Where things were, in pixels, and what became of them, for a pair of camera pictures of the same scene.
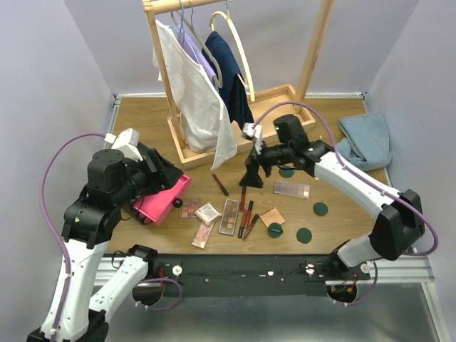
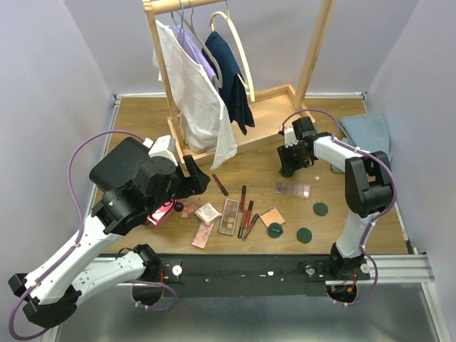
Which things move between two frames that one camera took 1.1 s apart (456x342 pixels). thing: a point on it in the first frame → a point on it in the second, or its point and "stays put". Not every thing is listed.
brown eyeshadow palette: x=229 y=216 stays put
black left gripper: x=157 y=166 → x=186 y=179
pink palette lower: x=201 y=235 stays put
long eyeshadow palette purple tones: x=292 y=189 stays put
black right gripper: x=251 y=177 → x=287 y=164
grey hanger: x=191 y=26 stays put
